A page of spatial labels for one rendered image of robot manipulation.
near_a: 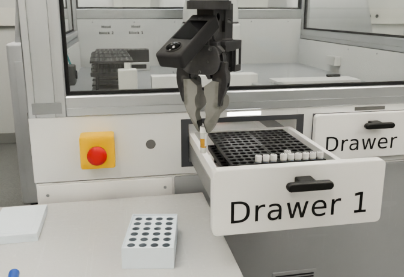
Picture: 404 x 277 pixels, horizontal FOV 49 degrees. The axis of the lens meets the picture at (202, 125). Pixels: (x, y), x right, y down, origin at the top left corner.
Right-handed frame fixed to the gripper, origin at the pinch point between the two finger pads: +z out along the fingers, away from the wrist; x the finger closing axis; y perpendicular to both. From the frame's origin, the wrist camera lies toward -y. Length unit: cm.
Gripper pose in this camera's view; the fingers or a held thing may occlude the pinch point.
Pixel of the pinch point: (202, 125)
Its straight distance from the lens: 74.1
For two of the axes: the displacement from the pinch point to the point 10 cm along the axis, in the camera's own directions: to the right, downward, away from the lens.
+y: 5.0, -2.2, 8.4
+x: -8.7, -1.3, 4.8
